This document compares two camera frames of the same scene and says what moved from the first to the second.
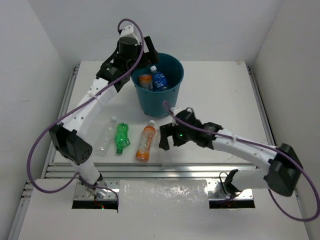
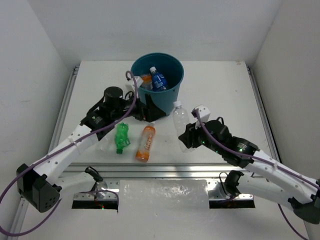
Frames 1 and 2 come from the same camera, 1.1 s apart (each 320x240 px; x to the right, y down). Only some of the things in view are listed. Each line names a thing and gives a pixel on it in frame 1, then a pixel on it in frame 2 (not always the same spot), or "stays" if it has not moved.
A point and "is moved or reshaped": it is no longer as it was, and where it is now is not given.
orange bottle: (146, 81) stays
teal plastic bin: (151, 102) stays
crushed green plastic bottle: (121, 139) stays
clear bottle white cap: (167, 161) is moved or reshaped
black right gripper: (167, 130) -> (188, 138)
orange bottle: (146, 142) stays
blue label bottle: (159, 80) stays
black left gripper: (149, 52) -> (145, 110)
